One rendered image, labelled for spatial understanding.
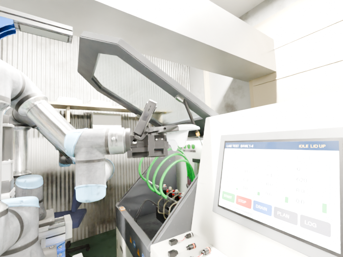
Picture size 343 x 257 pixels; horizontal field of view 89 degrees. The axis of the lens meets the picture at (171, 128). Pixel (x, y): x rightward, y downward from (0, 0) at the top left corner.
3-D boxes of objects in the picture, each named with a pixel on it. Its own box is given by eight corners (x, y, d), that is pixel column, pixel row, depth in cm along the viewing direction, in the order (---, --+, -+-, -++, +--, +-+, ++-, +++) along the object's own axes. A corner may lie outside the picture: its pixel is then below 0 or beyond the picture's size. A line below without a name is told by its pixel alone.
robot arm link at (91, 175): (111, 190, 56) (110, 155, 56) (103, 202, 45) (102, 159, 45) (84, 193, 54) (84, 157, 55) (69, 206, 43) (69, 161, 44)
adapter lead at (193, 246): (170, 259, 67) (169, 253, 67) (167, 255, 69) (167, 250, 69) (196, 249, 72) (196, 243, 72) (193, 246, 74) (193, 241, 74)
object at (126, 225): (117, 228, 133) (116, 206, 134) (122, 226, 135) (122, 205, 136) (147, 284, 79) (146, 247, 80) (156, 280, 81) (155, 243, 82)
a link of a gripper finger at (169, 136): (201, 146, 46) (170, 149, 50) (199, 123, 47) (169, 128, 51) (197, 145, 43) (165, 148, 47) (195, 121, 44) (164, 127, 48)
